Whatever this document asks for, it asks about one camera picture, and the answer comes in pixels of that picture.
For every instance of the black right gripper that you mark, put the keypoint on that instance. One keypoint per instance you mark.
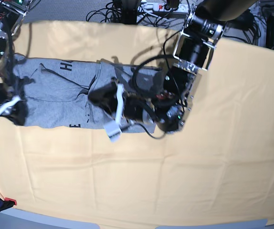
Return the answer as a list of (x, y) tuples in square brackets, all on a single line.
[(18, 113)]

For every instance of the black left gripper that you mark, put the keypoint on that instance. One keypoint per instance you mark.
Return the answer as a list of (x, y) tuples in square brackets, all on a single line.
[(135, 109)]

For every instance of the grey t-shirt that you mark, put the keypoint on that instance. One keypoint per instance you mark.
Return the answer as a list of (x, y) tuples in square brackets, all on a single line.
[(56, 91)]

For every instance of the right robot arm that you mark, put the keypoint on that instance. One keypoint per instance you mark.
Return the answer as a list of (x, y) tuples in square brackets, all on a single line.
[(12, 96)]

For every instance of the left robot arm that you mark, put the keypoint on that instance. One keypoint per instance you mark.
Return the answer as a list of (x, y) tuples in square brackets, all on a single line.
[(169, 108)]

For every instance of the white power strip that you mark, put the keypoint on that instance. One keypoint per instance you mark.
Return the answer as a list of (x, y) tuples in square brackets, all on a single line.
[(161, 8)]

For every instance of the yellow table cloth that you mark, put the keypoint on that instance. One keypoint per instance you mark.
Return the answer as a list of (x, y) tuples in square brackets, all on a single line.
[(218, 169)]

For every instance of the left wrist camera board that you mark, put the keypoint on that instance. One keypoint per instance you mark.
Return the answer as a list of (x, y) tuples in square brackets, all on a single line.
[(113, 130)]

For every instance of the black centre post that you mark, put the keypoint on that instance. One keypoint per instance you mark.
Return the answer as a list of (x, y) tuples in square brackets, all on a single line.
[(129, 11)]

